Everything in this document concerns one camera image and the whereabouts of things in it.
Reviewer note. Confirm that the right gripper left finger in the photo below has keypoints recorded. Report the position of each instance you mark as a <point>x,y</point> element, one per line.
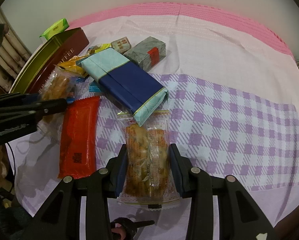
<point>122,164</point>

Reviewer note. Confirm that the yellow snack packet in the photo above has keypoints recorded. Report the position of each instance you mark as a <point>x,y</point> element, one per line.
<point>72,67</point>

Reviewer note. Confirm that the green tissue pack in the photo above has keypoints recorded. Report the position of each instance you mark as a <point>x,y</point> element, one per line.
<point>58,27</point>

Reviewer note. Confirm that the maroon gold coffee tin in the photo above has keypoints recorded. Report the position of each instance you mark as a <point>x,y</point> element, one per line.
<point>59,48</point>

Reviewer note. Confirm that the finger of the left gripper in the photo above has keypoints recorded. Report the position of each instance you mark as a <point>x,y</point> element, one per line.
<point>49,107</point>

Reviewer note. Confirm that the small blue snack packet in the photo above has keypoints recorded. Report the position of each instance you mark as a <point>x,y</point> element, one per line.
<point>95,88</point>

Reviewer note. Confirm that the red snack packet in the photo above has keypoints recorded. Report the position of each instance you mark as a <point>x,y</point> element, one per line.
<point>78,139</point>

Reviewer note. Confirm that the beige patterned curtain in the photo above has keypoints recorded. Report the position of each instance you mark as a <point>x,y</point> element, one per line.
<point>13,56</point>

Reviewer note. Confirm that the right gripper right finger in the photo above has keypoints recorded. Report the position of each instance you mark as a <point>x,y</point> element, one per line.
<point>179,170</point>

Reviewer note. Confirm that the yellow wrapped candy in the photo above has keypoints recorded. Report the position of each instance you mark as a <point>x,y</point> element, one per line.
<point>97,48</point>

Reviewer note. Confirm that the blue teal box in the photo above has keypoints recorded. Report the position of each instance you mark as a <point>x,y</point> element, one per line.
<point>137,91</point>

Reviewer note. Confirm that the pink purple checked tablecloth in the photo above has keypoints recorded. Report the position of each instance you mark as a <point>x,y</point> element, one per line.
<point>233,96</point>

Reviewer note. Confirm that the clear pastry snack packet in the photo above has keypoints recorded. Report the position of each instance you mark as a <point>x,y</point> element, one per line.
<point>149,183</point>

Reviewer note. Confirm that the small sesame cake packet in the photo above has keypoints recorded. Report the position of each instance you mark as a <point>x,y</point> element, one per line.
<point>121,45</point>

